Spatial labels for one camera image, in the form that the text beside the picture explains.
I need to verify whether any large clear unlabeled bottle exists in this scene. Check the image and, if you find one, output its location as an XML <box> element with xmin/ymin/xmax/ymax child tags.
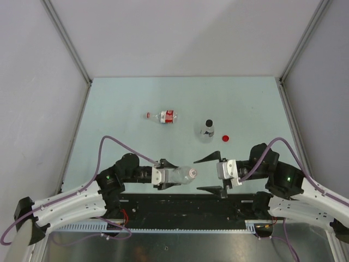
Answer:
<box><xmin>169</xmin><ymin>166</ymin><xmax>194</xmax><ymax>184</ymax></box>

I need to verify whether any small clear blue-label bottle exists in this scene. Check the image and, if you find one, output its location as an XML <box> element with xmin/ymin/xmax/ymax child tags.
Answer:
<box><xmin>198</xmin><ymin>122</ymin><xmax>215</xmax><ymax>144</ymax></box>

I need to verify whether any white bottle cap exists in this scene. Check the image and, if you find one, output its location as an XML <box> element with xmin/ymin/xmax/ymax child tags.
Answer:
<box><xmin>188</xmin><ymin>168</ymin><xmax>197</xmax><ymax>179</ymax></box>

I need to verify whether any black bottle cap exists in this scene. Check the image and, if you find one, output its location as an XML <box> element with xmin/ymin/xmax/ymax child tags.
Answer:
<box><xmin>206</xmin><ymin>120</ymin><xmax>213</xmax><ymax>127</ymax></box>

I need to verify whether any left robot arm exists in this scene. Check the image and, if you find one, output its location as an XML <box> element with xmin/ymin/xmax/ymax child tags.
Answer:
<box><xmin>14</xmin><ymin>153</ymin><xmax>180</xmax><ymax>244</ymax></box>

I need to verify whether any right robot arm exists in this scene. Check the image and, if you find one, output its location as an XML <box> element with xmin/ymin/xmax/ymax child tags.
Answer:
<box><xmin>200</xmin><ymin>143</ymin><xmax>348</xmax><ymax>243</ymax></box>

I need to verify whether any red bottle cap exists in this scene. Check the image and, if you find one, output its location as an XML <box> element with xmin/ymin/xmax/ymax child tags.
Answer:
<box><xmin>222</xmin><ymin>135</ymin><xmax>230</xmax><ymax>142</ymax></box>

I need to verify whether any clear red-label bottle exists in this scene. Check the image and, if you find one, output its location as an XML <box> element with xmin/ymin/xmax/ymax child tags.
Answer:
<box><xmin>145</xmin><ymin>110</ymin><xmax>178</xmax><ymax>124</ymax></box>

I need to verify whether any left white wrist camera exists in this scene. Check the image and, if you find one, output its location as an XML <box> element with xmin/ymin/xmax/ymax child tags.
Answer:
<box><xmin>151</xmin><ymin>167</ymin><xmax>169</xmax><ymax>186</ymax></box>

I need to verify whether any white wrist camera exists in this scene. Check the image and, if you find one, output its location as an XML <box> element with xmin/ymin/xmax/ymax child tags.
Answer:
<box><xmin>216</xmin><ymin>159</ymin><xmax>242</xmax><ymax>189</ymax></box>
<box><xmin>151</xmin><ymin>167</ymin><xmax>169</xmax><ymax>186</ymax></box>

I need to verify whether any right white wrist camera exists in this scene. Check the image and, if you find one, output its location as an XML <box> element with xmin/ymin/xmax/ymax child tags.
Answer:
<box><xmin>216</xmin><ymin>159</ymin><xmax>242</xmax><ymax>189</ymax></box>

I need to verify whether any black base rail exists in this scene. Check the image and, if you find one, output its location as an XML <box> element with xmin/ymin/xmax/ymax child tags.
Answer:
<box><xmin>103</xmin><ymin>193</ymin><xmax>272</xmax><ymax>231</ymax></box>

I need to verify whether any grey slotted cable duct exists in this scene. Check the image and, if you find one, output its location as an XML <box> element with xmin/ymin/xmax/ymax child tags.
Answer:
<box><xmin>51</xmin><ymin>220</ymin><xmax>262</xmax><ymax>235</ymax></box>

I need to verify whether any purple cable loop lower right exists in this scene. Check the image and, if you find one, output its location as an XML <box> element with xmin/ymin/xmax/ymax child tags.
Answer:
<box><xmin>261</xmin><ymin>218</ymin><xmax>298</xmax><ymax>262</ymax></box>

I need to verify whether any purple cable loop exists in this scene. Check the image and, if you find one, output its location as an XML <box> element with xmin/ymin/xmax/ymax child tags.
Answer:
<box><xmin>51</xmin><ymin>215</ymin><xmax>133</xmax><ymax>247</ymax></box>
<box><xmin>261</xmin><ymin>218</ymin><xmax>298</xmax><ymax>262</ymax></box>

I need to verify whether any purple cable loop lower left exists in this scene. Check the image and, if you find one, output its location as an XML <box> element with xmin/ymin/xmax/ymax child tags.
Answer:
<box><xmin>51</xmin><ymin>215</ymin><xmax>133</xmax><ymax>247</ymax></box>

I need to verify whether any right aluminium frame post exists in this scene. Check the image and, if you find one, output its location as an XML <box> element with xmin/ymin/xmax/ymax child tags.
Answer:
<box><xmin>279</xmin><ymin>0</ymin><xmax>333</xmax><ymax>85</ymax></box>

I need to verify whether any aluminium frame post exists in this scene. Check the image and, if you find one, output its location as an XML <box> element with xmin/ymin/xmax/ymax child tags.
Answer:
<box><xmin>40</xmin><ymin>0</ymin><xmax>92</xmax><ymax>86</ymax></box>
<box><xmin>279</xmin><ymin>0</ymin><xmax>333</xmax><ymax>85</ymax></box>

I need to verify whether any left aluminium frame post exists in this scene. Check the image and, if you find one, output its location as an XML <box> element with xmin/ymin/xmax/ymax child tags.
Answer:
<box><xmin>40</xmin><ymin>0</ymin><xmax>92</xmax><ymax>86</ymax></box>

